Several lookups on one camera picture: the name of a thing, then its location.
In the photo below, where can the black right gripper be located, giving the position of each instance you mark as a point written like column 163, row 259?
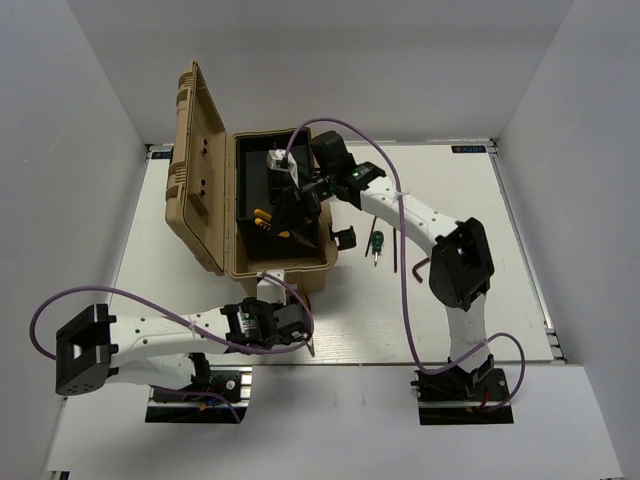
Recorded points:
column 289, row 208

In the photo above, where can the green stubby phillips screwdriver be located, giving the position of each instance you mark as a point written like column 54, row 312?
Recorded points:
column 377, row 242

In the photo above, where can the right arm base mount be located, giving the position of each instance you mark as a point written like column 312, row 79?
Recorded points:
column 443, row 401

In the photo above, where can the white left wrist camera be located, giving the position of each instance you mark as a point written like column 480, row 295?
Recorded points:
column 269, row 287

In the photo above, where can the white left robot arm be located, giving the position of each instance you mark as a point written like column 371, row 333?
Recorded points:
column 97, row 347

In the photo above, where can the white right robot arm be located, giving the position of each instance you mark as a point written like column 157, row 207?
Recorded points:
column 461, row 264

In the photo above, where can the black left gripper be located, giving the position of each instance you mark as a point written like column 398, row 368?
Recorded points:
column 264, row 305

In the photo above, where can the small bronze hex key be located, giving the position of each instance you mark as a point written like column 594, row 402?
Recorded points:
column 370, row 236

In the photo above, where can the long thin bronze hex key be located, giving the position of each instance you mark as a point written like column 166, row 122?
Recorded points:
column 395, row 250

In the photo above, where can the black toolbox tray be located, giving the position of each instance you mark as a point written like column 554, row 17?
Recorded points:
column 258, row 187

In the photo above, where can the tan plastic toolbox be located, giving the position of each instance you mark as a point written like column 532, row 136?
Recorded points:
column 201, row 196

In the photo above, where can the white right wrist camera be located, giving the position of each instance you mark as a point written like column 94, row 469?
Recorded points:
column 283, row 161

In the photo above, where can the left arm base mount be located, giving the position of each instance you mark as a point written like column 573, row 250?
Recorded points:
column 225, row 400

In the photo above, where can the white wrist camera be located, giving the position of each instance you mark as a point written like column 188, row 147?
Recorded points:
column 283, row 161
column 269, row 287

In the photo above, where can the yellow black pliers in toolbox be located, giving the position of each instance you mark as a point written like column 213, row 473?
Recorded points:
column 263, row 220

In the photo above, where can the yellow black needle-nose pliers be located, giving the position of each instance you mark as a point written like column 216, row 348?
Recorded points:
column 297, row 237

